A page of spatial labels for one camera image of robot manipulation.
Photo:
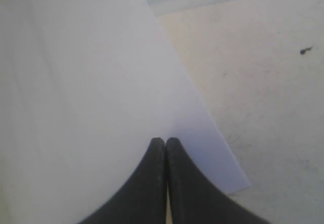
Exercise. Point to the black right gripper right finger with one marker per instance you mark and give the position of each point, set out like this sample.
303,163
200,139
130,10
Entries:
193,198

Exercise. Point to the white paper sheet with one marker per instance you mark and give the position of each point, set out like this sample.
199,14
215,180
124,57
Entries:
85,86

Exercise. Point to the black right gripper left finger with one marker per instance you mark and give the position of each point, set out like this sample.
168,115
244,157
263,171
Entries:
143,197

